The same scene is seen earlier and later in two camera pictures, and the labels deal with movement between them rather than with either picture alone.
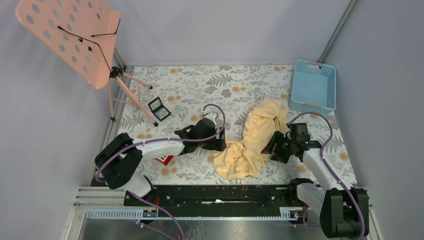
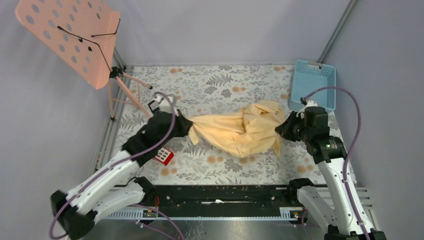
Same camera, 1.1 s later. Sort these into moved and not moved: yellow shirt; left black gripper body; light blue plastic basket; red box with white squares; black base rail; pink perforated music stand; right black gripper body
Moved: right black gripper body; left black gripper body; yellow shirt
Not moved: light blue plastic basket; pink perforated music stand; red box with white squares; black base rail
